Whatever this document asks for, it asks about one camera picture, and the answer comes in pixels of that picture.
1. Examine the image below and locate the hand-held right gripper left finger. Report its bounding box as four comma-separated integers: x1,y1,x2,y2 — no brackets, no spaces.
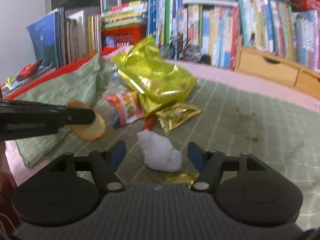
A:
50,140,127,193

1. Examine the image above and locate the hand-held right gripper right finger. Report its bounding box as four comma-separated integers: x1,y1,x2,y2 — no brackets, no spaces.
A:
187,142,268,192

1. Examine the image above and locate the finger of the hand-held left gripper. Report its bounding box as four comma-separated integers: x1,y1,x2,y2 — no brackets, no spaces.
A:
0,124,67,141
0,99,97,125

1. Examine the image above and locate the tan round snack slice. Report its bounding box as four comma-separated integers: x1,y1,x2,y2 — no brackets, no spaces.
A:
66,99,107,142

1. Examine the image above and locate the white tissue ball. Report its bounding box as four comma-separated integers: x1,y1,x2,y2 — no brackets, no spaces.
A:
136,129,182,172

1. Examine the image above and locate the small red wrapper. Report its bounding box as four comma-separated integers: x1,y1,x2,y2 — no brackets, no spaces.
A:
141,116,157,132

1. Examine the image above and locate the orange red snack packet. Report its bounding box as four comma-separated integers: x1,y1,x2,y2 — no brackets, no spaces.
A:
103,90,145,130

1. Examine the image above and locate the yellow-green foil bag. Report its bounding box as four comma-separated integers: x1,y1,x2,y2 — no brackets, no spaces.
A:
111,35,198,117

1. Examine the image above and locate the row of beige upright books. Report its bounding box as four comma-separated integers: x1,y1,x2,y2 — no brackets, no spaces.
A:
64,10,102,64

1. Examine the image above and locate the stack of flat colourful books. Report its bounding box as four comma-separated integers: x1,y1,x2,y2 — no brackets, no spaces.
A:
101,0,148,29

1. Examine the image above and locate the row of tall picture books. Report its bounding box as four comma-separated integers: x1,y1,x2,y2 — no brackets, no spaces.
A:
147,0,240,69

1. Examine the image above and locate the red plastic tray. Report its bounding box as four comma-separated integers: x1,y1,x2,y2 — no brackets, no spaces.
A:
0,46,118,100

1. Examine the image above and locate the red flat picture book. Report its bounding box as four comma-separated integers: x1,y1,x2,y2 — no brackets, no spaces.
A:
5,59,57,90

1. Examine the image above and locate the green checked cloth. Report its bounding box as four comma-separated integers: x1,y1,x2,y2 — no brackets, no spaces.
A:
15,54,320,230

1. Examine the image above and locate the person's maroon striped clothing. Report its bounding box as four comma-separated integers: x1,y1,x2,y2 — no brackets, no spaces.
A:
0,172,22,233

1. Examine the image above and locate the large blue picture book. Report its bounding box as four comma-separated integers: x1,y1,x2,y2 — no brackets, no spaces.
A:
26,7,65,69

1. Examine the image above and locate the black model bicycle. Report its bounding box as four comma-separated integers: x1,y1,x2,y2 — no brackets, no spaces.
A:
161,42,203,63

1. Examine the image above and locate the red plastic basket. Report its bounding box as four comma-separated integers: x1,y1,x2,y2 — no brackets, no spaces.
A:
101,25,148,48

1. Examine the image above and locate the wooden drawer organizer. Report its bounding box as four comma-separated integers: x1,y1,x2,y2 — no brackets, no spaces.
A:
235,36,320,97

